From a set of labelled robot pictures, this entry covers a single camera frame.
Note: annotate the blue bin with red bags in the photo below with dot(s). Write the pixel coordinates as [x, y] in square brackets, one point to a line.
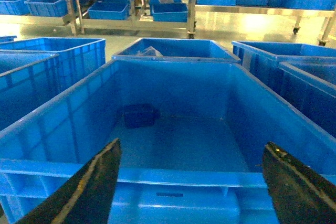
[310, 88]

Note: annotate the blue block part with knob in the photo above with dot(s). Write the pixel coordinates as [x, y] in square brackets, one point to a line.
[140, 115]

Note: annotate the blue bin behind red bags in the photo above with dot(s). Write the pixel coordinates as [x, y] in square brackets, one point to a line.
[262, 58]

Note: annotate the far wheeled steel rack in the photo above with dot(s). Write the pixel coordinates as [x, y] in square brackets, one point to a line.
[131, 1]

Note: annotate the blue bin far left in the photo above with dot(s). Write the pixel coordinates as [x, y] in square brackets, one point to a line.
[78, 57]

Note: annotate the empty blue target bin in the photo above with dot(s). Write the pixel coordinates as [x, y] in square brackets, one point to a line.
[201, 162]

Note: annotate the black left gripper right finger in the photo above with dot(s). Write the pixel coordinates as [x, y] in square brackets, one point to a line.
[298, 193]

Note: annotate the blue bin with plastic bag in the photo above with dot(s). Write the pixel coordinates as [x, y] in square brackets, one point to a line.
[167, 49]

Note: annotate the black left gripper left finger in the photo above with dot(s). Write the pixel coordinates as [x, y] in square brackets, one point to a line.
[87, 196]

